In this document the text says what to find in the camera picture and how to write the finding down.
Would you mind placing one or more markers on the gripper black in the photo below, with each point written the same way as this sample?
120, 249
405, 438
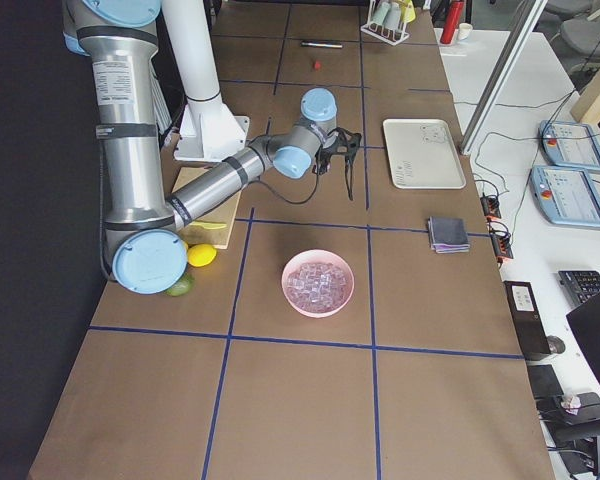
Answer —
349, 154

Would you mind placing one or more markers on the clear ice cubes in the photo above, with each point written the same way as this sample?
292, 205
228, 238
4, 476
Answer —
317, 287

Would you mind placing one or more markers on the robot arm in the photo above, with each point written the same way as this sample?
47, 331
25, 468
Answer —
143, 250

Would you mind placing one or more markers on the white cup on rack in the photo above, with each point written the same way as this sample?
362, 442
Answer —
393, 16

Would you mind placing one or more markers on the mint green cup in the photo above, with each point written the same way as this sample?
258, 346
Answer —
378, 12

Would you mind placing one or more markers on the yellow cup on rack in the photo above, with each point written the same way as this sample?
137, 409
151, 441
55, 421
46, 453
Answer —
408, 13

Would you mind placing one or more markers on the small white cup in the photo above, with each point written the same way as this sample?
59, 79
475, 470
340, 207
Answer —
464, 30

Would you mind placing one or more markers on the cream bear tray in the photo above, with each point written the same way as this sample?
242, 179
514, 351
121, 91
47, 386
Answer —
422, 155

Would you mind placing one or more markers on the grey folded cloth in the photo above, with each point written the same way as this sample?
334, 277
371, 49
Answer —
447, 235

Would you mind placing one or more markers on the pink bowl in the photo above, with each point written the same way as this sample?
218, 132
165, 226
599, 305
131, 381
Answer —
323, 256

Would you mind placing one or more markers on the wooden cutting board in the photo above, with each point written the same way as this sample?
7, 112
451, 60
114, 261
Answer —
226, 212

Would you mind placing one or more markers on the black power strip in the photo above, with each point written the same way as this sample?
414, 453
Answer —
499, 232

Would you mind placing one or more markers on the yellow plastic knife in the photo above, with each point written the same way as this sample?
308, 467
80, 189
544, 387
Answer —
209, 226

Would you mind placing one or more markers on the upper yellow lemon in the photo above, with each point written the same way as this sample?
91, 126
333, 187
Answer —
201, 255

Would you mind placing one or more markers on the red bottle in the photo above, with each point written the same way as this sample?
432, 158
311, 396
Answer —
452, 21

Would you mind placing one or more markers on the green avocado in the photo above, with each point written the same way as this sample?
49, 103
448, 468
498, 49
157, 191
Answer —
182, 286

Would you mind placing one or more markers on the near teach pendant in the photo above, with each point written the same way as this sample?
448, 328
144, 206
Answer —
566, 196

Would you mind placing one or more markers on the teach pendant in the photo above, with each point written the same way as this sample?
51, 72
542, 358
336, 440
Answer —
567, 143
566, 196

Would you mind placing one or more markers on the far teach pendant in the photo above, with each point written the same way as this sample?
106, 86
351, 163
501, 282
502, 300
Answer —
567, 143

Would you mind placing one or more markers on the black box with label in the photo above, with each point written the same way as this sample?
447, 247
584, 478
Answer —
526, 320

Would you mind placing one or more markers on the black keyboard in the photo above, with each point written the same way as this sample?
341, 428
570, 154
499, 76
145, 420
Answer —
580, 285

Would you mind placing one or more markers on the black computer mouse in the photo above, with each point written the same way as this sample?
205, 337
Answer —
556, 345

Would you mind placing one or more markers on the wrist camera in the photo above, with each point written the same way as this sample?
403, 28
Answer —
322, 163

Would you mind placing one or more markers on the white wire cup rack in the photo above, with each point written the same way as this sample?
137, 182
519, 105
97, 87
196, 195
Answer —
392, 38

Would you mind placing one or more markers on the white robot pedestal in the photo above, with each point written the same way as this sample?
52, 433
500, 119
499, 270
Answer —
209, 131

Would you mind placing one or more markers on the aluminium frame post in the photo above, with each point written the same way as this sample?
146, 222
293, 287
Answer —
529, 14

